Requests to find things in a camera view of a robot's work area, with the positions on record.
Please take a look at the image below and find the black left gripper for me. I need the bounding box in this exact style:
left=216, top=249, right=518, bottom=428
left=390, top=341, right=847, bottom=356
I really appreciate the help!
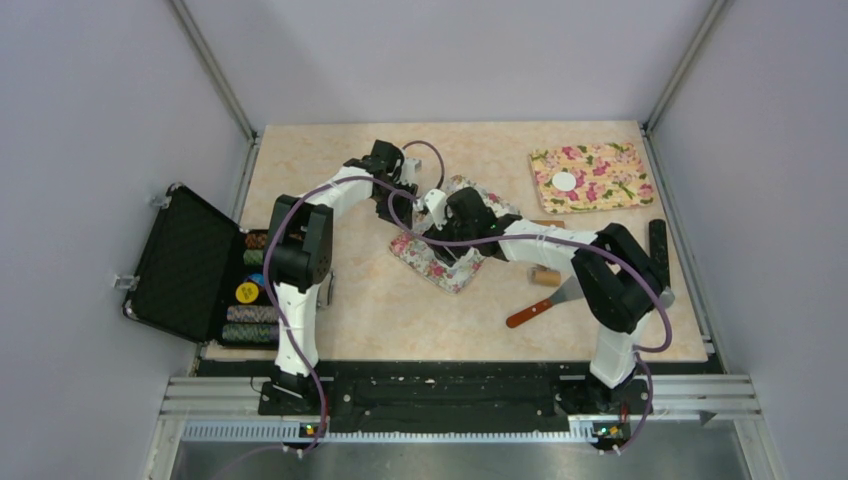
left=373, top=178, right=418, bottom=230

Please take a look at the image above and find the white floral tray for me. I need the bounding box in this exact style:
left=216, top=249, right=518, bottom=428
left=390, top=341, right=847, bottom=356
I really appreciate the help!
left=389, top=175, right=520, bottom=294

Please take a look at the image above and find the wooden dough roller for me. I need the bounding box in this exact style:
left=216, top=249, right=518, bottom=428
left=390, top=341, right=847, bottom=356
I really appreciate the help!
left=526, top=219, right=568, bottom=289

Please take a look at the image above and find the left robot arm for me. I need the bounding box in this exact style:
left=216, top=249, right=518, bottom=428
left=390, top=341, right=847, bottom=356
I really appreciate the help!
left=263, top=140, right=421, bottom=414

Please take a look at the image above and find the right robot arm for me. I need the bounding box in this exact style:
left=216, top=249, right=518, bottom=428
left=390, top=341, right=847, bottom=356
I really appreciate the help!
left=416, top=187, right=672, bottom=412

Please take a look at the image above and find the flat round white wrapper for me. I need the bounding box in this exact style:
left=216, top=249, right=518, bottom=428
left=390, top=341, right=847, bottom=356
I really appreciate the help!
left=551, top=171, right=578, bottom=192

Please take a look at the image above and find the yellow floral tray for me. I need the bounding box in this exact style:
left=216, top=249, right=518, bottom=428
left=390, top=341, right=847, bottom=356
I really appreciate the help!
left=528, top=142, right=656, bottom=214

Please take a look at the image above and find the blue poker chip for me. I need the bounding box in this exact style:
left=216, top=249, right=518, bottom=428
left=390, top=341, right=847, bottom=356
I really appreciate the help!
left=247, top=273, right=265, bottom=288

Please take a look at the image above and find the yellow poker chip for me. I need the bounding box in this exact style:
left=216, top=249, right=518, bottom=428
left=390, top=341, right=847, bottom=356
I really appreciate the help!
left=234, top=281, right=260, bottom=304

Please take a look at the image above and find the black poker chip case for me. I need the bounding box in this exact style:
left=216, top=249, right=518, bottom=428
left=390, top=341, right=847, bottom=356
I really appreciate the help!
left=123, top=183, right=279, bottom=349

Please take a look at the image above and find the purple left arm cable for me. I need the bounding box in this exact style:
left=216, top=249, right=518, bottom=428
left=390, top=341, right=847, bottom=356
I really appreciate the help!
left=261, top=139, right=446, bottom=458

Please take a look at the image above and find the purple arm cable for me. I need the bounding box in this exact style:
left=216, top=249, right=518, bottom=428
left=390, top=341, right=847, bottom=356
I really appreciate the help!
left=386, top=188, right=674, bottom=458
left=261, top=139, right=446, bottom=458

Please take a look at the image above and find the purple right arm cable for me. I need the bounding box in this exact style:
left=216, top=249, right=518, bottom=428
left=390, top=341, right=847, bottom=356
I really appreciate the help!
left=386, top=188, right=674, bottom=458

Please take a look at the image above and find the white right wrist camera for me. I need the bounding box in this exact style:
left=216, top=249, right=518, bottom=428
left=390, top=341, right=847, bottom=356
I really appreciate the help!
left=423, top=189, right=448, bottom=230

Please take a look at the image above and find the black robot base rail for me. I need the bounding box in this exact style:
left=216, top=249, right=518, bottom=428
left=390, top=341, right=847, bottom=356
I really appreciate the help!
left=258, top=361, right=652, bottom=434

